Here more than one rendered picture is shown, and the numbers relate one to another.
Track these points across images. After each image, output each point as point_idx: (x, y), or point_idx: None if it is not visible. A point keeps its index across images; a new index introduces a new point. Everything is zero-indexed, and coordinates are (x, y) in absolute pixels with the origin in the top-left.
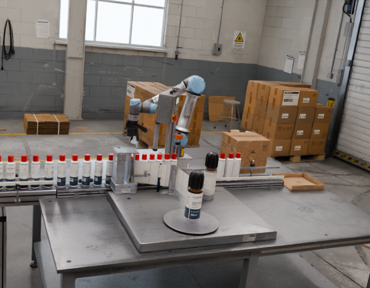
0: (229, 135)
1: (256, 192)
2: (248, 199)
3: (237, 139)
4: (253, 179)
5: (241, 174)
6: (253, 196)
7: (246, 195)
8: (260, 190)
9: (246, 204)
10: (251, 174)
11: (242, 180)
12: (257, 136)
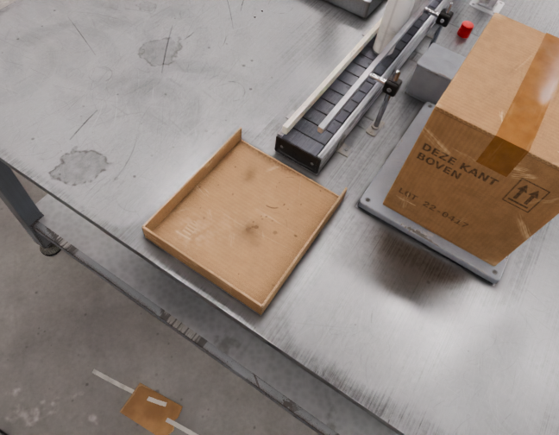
0: None
1: (312, 68)
2: (300, 23)
3: (502, 18)
4: (348, 82)
5: (417, 131)
6: (302, 45)
7: (317, 41)
8: (312, 88)
9: (288, 4)
10: (379, 110)
11: (367, 59)
12: (510, 110)
